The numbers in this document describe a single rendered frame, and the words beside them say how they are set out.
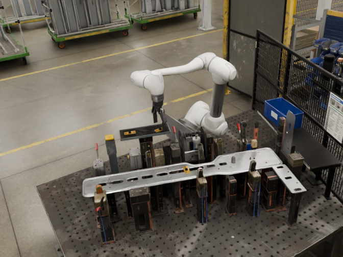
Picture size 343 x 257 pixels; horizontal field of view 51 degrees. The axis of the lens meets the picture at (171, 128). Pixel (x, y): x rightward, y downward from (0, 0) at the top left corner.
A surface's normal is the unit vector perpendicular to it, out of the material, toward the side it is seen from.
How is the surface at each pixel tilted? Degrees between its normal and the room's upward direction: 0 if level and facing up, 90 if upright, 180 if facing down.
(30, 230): 0
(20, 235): 0
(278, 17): 91
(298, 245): 0
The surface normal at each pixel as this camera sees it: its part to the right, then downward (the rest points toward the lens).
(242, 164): -0.06, -0.86
